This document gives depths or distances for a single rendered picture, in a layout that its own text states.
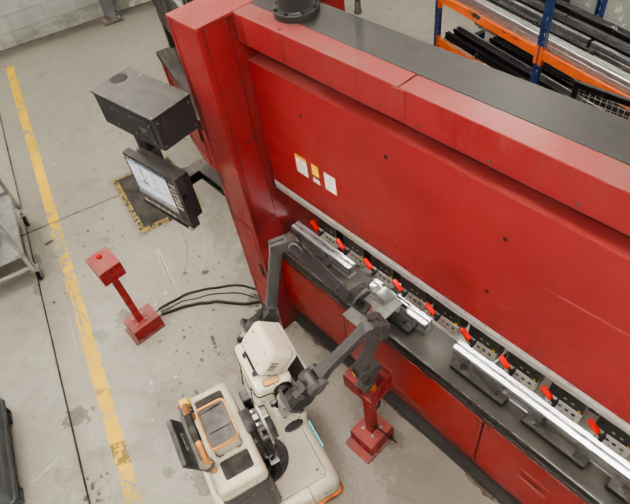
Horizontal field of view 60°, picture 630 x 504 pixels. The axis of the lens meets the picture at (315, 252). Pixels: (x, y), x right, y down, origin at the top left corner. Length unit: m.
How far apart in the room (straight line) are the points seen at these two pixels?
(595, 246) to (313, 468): 2.06
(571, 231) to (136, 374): 3.19
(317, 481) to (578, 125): 2.28
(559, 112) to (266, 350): 1.41
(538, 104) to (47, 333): 3.92
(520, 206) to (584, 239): 0.22
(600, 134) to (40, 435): 3.75
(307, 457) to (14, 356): 2.49
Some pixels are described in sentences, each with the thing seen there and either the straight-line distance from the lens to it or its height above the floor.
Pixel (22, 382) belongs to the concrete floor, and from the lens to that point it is 4.61.
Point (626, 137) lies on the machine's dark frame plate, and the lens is 1.80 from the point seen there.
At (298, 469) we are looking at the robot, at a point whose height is 0.28.
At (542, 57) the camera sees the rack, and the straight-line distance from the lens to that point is 4.00.
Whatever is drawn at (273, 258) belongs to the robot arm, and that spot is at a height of 1.53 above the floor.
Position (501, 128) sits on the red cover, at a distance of 1.76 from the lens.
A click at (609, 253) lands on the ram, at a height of 2.05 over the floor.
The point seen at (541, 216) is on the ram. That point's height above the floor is 2.06.
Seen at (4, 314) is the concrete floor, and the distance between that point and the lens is 5.11.
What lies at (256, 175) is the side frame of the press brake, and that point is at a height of 1.42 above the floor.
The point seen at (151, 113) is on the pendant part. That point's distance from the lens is 2.74.
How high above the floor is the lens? 3.35
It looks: 49 degrees down
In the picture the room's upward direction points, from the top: 10 degrees counter-clockwise
